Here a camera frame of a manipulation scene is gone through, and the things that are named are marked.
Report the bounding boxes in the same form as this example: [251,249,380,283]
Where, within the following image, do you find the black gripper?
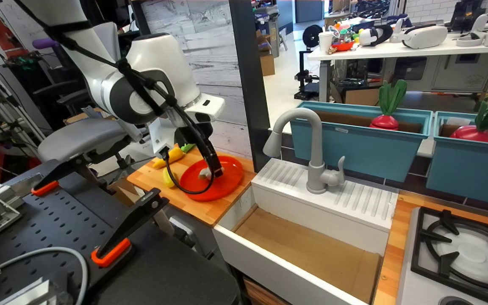
[173,112,226,179]

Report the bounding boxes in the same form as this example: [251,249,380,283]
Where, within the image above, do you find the red plastic bowl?
[178,154,248,203]

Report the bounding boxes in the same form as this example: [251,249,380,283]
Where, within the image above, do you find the yellow carrot plushie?
[151,142,197,171]

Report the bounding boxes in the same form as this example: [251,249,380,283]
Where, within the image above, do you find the grey toy tap faucet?
[261,107,348,196]

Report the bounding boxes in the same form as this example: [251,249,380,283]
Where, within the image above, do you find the red radish plushie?
[451,91,488,144]
[368,78,410,132]

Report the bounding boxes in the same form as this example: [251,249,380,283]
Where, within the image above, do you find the grey wood-pattern backsplash panel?
[133,0,271,168]

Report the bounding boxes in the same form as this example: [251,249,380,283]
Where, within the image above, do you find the grey office chair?
[34,20,156,166]

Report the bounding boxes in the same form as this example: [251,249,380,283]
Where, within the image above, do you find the white toy sink basin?
[212,157,400,305]

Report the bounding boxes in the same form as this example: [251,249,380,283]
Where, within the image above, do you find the white cup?
[317,30,336,56]

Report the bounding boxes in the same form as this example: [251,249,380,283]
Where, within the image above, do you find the colourful toy pile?
[329,22,361,56]

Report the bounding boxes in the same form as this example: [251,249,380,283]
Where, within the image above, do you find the purple dumbbell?
[31,35,61,51]

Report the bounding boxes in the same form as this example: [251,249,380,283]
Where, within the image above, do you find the white background table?
[305,39,488,103]

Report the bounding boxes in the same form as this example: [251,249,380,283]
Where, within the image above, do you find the white VR headset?
[400,22,449,51]

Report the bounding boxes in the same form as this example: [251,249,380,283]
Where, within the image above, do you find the black stove burner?
[399,205,488,305]

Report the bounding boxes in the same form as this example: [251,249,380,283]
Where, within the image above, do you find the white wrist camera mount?
[148,108,182,156]

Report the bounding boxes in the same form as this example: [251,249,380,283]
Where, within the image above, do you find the black clamp with orange handle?
[90,188,171,269]
[29,154,88,198]

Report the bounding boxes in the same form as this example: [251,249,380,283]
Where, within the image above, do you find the grey hose cable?
[0,245,90,305]

